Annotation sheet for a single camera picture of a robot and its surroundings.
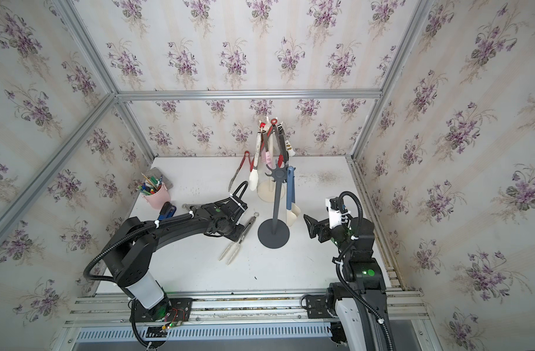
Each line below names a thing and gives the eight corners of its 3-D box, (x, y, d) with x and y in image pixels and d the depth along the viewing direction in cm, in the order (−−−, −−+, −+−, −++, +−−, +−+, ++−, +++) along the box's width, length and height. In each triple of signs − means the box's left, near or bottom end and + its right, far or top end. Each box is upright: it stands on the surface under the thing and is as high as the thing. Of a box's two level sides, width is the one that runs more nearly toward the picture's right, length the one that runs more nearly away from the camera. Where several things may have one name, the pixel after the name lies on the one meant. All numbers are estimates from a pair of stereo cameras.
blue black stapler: (162, 221, 97) (158, 216, 93) (167, 206, 102) (163, 201, 98) (172, 221, 97) (168, 216, 93) (177, 206, 102) (173, 201, 98)
